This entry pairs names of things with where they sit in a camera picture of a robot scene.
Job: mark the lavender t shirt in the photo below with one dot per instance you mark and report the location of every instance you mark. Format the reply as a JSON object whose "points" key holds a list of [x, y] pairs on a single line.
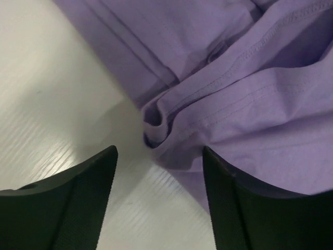
{"points": [[250, 79]]}

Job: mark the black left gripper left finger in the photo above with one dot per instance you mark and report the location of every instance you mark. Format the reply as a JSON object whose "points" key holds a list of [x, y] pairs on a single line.
{"points": [[64, 211]]}

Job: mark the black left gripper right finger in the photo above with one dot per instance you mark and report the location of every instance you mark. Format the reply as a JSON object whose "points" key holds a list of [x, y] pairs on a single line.
{"points": [[247, 213]]}

